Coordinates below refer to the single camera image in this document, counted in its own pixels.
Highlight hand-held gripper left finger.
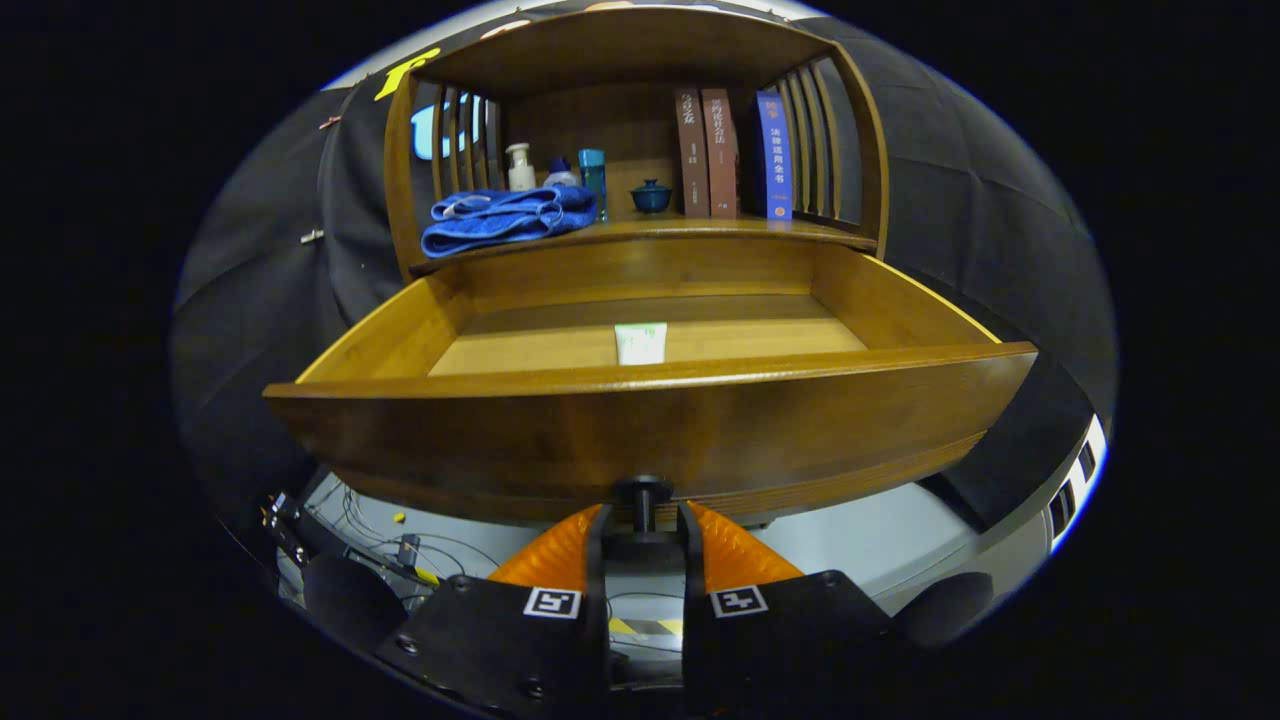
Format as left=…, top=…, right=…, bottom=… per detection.
left=376, top=503, right=612, bottom=716

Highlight clear blue bottle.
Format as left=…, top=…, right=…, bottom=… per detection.
left=578, top=149, right=609, bottom=223

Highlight wooden countertop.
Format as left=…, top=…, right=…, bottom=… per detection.
left=410, top=215, right=879, bottom=276

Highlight wooden cabinet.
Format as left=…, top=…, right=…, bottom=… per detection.
left=383, top=5, right=891, bottom=281

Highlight white and green tube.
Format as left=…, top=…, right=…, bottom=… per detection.
left=614, top=322, right=669, bottom=366

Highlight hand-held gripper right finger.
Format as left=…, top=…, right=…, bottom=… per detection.
left=677, top=502, right=907, bottom=715

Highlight wooden drawer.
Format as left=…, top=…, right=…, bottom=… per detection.
left=263, top=240, right=1039, bottom=526

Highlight reddish brown book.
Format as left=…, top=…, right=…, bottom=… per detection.
left=700, top=88, right=741, bottom=220

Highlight dark brown book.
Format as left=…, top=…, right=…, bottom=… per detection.
left=675, top=88, right=711, bottom=220

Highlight blue book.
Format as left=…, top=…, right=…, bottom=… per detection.
left=745, top=90, right=794, bottom=222

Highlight blue towel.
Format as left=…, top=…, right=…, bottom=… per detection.
left=421, top=185, right=598, bottom=259

